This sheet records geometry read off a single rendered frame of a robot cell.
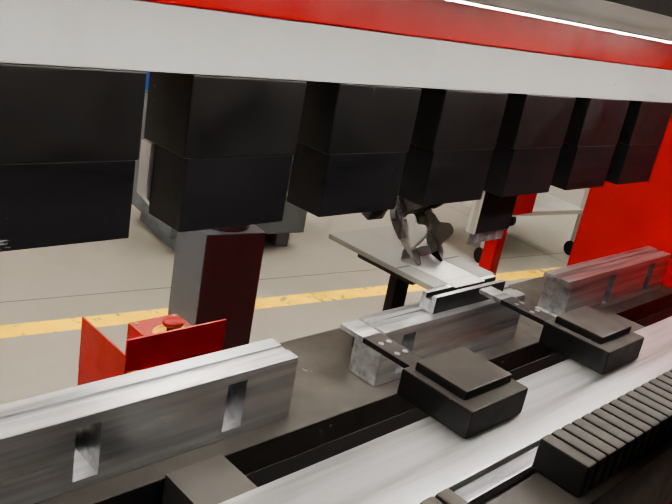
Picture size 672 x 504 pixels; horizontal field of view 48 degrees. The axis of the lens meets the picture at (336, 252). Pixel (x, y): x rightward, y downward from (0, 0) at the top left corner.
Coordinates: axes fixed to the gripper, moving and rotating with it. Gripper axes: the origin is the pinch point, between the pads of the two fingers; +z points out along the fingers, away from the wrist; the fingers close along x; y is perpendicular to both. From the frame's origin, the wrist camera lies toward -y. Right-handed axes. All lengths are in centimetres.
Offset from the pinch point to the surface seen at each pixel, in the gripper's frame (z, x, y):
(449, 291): 7.7, -4.7, 6.6
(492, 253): -17, 162, -99
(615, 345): 23.9, -1.5, 30.2
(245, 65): -16, -58, 34
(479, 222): -1.1, -3.5, 16.2
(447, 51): -19.2, -25.8, 36.0
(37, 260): -80, 33, -248
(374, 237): -7.9, -0.2, -10.3
